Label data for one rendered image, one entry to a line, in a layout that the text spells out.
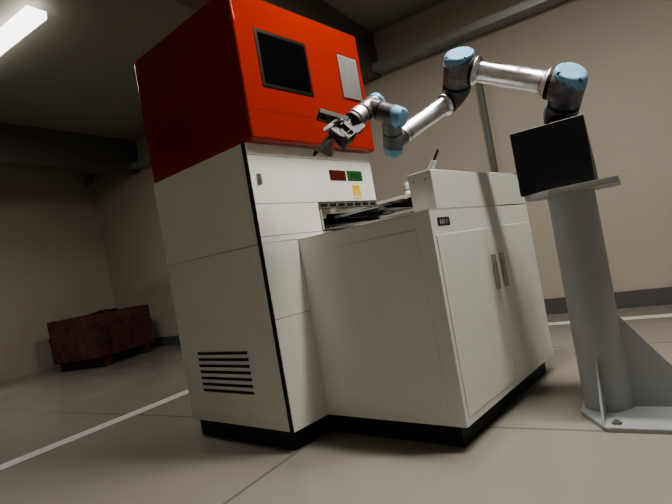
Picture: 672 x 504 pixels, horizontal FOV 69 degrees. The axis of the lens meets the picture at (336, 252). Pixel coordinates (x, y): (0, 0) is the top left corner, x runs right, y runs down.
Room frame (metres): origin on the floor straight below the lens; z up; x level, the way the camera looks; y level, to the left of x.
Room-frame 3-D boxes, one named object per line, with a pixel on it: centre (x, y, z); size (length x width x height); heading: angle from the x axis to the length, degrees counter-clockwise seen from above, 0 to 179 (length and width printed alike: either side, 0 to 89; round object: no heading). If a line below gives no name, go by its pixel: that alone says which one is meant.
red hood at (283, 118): (2.40, 0.26, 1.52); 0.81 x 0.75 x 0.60; 140
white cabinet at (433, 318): (2.19, -0.41, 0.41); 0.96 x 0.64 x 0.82; 140
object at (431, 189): (1.91, -0.51, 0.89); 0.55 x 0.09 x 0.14; 140
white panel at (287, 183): (2.20, 0.02, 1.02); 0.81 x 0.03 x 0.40; 140
